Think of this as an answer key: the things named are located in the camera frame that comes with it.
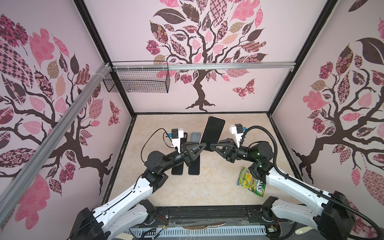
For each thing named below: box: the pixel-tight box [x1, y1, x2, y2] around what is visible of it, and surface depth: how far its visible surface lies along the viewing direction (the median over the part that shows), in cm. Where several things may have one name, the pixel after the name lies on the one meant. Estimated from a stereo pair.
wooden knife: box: [182, 222, 227, 230], surface depth 72 cm
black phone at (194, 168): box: [188, 154, 200, 175], surface depth 91 cm
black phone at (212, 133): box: [200, 115, 226, 152], surface depth 57 cm
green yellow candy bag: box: [237, 166, 267, 197], surface depth 83 cm
